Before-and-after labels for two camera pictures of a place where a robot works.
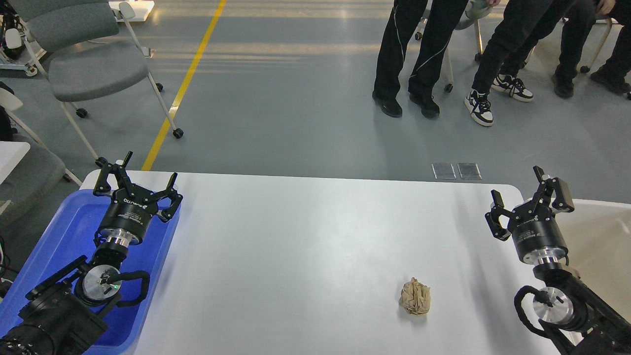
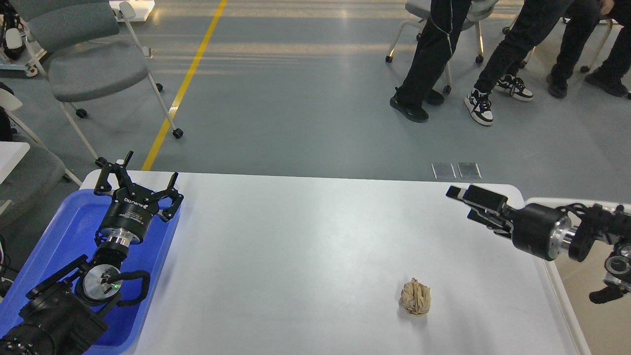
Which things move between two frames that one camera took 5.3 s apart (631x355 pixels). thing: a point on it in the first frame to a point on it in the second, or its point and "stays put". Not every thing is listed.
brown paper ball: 416,297 stays put
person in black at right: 578,17 stays put
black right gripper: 536,233 to 541,230
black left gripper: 129,216 stays put
